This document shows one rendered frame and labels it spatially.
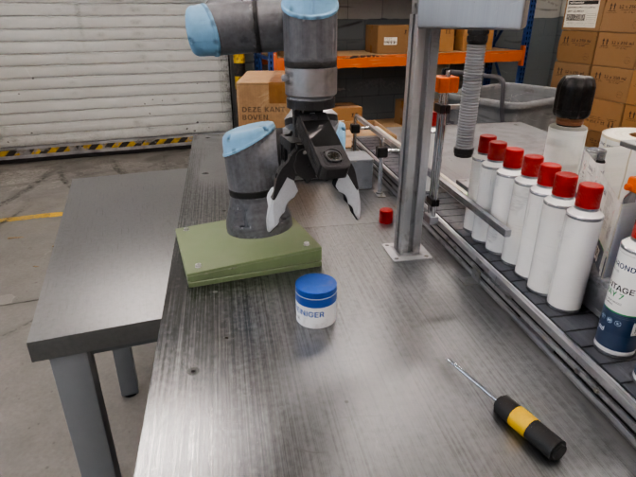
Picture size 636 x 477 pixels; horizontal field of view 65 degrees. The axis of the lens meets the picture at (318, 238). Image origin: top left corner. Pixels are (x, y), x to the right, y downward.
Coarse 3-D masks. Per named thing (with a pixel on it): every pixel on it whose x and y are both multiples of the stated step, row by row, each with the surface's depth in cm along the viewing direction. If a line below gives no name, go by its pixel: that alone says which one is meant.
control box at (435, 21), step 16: (432, 0) 83; (448, 0) 82; (464, 0) 81; (480, 0) 80; (496, 0) 79; (512, 0) 79; (528, 0) 82; (432, 16) 84; (448, 16) 83; (464, 16) 82; (480, 16) 81; (496, 16) 80; (512, 16) 79
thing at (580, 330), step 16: (368, 144) 177; (384, 144) 177; (384, 160) 158; (448, 208) 121; (464, 208) 121; (496, 256) 97; (512, 272) 92; (544, 304) 82; (560, 320) 78; (576, 320) 78; (592, 320) 78; (576, 336) 74; (592, 336) 74; (592, 352) 70; (608, 368) 67; (624, 368) 67; (624, 384) 64
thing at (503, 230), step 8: (360, 120) 178; (376, 128) 163; (384, 136) 152; (392, 144) 145; (440, 176) 117; (440, 184) 114; (448, 184) 112; (456, 192) 107; (464, 200) 103; (472, 208) 100; (480, 208) 98; (480, 216) 97; (488, 216) 94; (496, 224) 91; (504, 232) 89
